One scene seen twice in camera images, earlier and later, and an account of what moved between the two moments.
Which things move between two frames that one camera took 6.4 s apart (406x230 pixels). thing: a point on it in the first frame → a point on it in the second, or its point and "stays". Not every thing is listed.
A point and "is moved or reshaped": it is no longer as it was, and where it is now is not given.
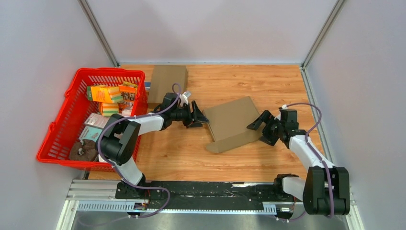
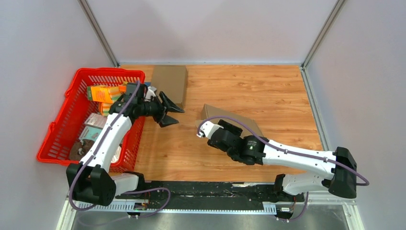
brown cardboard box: [228, 123] is moved or reshaped
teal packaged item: [90, 132] stays
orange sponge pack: [112, 94] stays
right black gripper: [266, 117] → [235, 130]
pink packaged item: [97, 120] stays
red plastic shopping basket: [77, 108] stays
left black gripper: [197, 115] → [165, 120]
